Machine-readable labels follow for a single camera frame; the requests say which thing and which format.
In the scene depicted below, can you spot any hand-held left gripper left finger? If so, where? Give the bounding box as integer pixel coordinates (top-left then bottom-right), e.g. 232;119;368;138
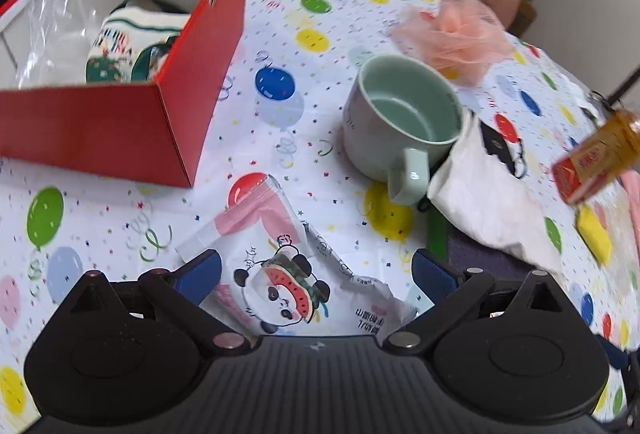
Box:
70;250;251;357

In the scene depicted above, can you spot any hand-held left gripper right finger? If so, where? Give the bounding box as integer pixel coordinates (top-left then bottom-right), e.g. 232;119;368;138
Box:
381;249;563;355

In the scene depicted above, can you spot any panda print wipe packet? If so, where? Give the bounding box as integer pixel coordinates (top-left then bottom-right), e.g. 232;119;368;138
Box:
175;174;418;337

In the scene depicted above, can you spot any white cloth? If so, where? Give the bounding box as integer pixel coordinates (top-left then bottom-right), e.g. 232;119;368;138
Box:
426;111;566;275

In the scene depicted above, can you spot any black face mask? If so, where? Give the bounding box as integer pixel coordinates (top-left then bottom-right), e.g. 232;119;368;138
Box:
417;119;538;282

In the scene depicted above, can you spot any red cardboard box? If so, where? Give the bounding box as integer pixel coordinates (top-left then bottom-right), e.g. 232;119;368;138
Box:
0;0;251;189

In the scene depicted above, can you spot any orange drink bottle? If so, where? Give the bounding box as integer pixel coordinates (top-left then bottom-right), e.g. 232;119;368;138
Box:
551;110;640;206

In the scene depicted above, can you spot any pale green ceramic mug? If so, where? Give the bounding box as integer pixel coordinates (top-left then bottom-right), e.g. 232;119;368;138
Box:
341;54;471;206

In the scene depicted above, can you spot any pink packet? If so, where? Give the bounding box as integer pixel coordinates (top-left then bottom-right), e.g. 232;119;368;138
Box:
622;169;640;235

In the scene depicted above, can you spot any pink mesh bath pouf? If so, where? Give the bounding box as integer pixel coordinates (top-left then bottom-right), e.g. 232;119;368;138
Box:
389;0;513;85

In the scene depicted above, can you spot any patterned packet in box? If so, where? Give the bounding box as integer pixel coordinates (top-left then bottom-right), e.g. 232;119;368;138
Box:
85;0;193;85

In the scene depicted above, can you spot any clear plastic bag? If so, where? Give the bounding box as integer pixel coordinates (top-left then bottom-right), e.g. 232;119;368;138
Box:
10;0;103;90

